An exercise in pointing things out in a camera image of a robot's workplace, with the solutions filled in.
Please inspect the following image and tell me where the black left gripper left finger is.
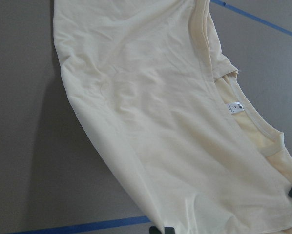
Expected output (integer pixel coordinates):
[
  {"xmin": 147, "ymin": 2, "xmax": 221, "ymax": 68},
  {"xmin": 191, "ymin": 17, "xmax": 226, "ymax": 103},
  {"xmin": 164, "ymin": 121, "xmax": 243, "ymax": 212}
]
[{"xmin": 149, "ymin": 228, "xmax": 162, "ymax": 234}]

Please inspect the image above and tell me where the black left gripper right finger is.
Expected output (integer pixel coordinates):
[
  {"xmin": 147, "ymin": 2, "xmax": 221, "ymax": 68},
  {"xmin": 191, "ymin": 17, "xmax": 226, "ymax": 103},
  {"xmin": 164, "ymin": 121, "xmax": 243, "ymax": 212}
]
[{"xmin": 165, "ymin": 228, "xmax": 175, "ymax": 234}]

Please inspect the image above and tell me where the cream long-sleeve printed shirt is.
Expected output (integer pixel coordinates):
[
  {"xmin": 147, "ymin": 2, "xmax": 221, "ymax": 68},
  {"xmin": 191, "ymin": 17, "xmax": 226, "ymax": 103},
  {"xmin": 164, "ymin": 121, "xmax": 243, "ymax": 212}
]
[{"xmin": 53, "ymin": 0, "xmax": 292, "ymax": 234}]

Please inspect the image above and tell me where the brown table cover mat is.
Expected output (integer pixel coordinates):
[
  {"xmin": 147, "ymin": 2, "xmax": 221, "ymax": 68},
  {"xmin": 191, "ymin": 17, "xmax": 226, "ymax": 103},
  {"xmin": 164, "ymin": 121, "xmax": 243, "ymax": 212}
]
[{"xmin": 0, "ymin": 0, "xmax": 292, "ymax": 234}]

